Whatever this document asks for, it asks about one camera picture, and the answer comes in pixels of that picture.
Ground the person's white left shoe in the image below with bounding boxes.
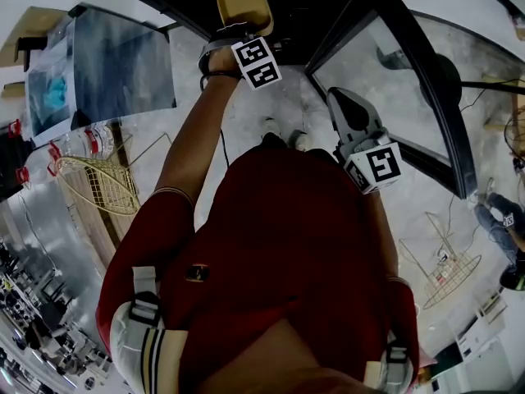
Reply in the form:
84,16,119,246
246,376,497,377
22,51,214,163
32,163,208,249
262,117,282,140

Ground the person's left forearm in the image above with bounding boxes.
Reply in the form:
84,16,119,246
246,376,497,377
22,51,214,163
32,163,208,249
155,74,241,205

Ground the person's white right shoe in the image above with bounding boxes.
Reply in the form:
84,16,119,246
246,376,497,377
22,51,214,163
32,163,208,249
289,131,309,153

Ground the thin black floor cable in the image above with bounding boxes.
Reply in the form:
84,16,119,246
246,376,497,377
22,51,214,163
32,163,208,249
445,78,522,241

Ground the round beige wooden table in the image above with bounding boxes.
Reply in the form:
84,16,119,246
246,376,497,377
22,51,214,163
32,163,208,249
482,92,525,156

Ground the person's left hand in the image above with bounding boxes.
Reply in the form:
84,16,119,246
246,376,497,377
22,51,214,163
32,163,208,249
206,48,241,75

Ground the gold wire basket stand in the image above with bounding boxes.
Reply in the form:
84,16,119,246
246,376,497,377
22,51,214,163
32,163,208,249
399,211,483,311
54,131,174,218

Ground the person's red shirt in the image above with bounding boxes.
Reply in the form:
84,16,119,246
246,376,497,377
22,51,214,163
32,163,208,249
95,145,422,394

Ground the teal and white poster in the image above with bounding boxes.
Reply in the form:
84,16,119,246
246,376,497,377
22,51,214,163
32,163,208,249
25,18,80,140

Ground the person's right forearm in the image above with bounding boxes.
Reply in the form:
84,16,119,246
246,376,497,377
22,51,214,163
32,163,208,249
362,189,401,281

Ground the grey bin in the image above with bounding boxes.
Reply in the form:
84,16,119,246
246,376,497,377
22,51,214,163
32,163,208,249
376,47,413,71

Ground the black bag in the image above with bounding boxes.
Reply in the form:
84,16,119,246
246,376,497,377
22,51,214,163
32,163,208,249
0,135,34,204

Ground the beige plastic tray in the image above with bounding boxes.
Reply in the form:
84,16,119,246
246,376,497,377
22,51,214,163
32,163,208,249
216,0,275,37

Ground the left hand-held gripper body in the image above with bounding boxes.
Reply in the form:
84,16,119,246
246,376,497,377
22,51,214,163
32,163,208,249
199,35,293,91

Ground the black floor fan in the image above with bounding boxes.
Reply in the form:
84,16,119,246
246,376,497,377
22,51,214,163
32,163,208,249
433,53,525,113

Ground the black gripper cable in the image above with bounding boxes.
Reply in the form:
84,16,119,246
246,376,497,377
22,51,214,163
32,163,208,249
219,128,231,168

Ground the black wristband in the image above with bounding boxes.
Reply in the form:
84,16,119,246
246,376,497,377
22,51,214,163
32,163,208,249
199,69,241,92

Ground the clear plastic bag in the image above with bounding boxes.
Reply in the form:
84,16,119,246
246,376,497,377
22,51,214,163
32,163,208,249
24,2,178,147

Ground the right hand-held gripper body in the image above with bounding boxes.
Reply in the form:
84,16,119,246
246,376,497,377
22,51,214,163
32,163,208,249
334,127,404,196

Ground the person's white shoe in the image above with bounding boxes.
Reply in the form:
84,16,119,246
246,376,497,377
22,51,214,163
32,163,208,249
262,117,282,140
289,131,309,153

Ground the grey shoulder strap buckle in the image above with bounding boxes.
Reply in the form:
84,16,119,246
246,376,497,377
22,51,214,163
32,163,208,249
379,341,412,386
130,265,166,328

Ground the white shelf unit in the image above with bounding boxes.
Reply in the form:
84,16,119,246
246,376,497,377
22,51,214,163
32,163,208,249
430,289,518,394

